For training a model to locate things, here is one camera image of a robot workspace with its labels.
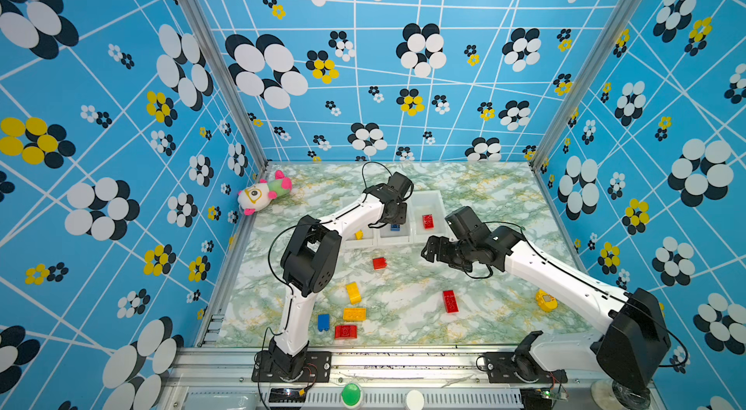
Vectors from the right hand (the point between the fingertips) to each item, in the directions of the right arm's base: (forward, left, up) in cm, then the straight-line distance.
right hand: (433, 256), depth 81 cm
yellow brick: (+12, +23, -9) cm, 27 cm away
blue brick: (+16, +10, -10) cm, 21 cm away
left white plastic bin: (+9, +26, -7) cm, 28 cm away
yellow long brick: (-12, +23, -13) cm, 29 cm away
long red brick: (-9, -5, -10) cm, 14 cm away
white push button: (-32, +7, -4) cm, 33 cm away
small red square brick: (+3, +16, -10) cm, 19 cm away
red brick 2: (-17, +24, -10) cm, 32 cm away
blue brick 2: (-15, +31, -11) cm, 36 cm away
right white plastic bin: (+28, -2, -12) cm, 30 cm away
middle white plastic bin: (+13, +14, -11) cm, 22 cm away
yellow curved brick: (-6, +23, -11) cm, 26 cm away
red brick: (+16, -1, -7) cm, 17 cm away
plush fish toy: (+25, +59, -3) cm, 65 cm away
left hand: (+18, +9, -5) cm, 21 cm away
